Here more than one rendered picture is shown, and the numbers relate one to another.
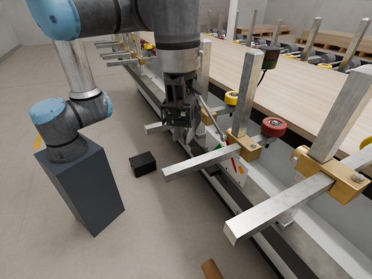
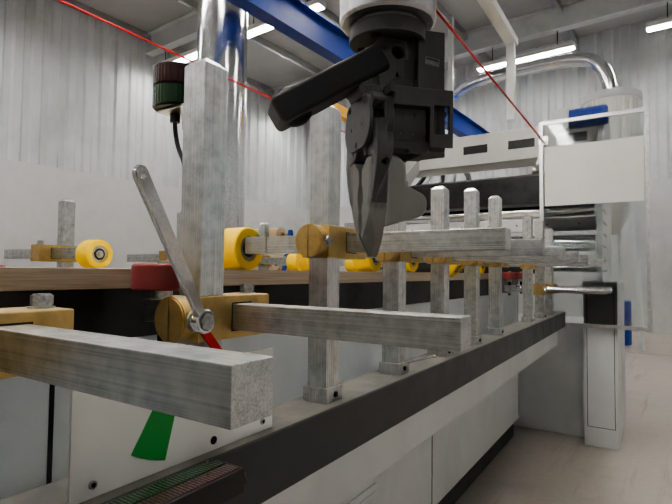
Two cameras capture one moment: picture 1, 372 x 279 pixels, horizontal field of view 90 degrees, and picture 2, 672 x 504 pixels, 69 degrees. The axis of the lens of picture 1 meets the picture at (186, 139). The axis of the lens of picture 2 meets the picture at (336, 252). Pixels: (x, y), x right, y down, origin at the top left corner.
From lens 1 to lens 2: 86 cm
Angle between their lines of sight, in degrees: 115
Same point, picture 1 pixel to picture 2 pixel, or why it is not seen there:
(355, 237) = (276, 396)
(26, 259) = not seen: outside the picture
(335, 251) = not seen: hidden behind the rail
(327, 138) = (335, 189)
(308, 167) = (338, 240)
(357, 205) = (261, 344)
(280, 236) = (354, 399)
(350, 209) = not seen: hidden behind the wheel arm
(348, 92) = (333, 129)
